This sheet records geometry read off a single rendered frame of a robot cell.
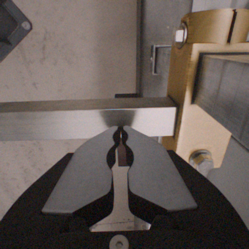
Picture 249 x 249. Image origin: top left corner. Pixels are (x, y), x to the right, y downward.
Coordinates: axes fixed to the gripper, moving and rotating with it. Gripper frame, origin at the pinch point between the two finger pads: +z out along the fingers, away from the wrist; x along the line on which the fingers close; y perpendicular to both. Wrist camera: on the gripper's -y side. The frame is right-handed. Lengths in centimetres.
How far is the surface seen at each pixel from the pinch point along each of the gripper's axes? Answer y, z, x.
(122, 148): 14.3, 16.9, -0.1
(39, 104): -1.3, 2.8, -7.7
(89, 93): 21, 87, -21
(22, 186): 102, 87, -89
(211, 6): -12.6, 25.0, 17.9
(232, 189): 26.8, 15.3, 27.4
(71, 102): -1.3, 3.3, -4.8
